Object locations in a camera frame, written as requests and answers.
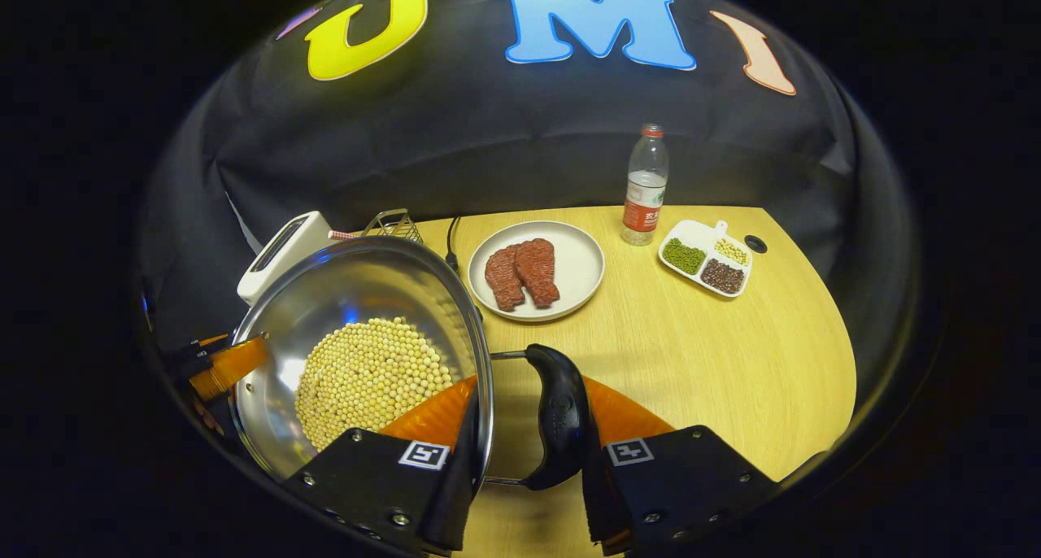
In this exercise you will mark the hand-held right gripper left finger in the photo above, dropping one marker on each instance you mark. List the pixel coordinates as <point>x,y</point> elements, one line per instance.
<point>457,501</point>

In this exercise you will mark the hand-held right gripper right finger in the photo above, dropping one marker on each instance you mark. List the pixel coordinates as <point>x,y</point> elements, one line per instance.
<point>598,501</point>

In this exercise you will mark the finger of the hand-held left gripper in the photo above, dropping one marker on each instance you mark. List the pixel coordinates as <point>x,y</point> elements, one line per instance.
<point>232,363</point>

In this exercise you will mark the heap of soybeans in pot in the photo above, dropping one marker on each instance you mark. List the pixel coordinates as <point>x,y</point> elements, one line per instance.
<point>370,379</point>

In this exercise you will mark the white toaster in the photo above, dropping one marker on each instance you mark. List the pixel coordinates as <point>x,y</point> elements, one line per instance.
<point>280,257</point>

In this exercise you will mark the red meat slice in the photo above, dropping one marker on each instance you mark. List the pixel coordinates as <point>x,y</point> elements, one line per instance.
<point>504,280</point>
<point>538,272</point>

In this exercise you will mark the round beige plate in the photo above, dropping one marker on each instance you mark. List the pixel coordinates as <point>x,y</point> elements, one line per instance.
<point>581,265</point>

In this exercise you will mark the pile of dark red beans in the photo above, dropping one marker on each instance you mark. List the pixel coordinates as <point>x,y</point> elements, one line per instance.
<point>722,276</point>

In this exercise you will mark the pile of green mung beans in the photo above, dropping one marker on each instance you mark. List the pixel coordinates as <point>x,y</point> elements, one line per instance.
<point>683,256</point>

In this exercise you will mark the white divided dish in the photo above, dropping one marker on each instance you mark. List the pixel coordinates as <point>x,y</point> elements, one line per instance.
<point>691,234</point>

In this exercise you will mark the small pile of yellow beans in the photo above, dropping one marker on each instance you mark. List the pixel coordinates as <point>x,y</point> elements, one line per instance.
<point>732,251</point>

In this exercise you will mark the black table grommet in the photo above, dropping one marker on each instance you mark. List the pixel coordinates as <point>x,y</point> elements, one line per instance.
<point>755,244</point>

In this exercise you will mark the clear plastic water bottle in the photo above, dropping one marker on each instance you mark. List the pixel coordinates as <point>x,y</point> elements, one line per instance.
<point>644,192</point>

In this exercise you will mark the black backdrop cloth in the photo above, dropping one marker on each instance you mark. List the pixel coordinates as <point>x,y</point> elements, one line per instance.
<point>488,135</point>

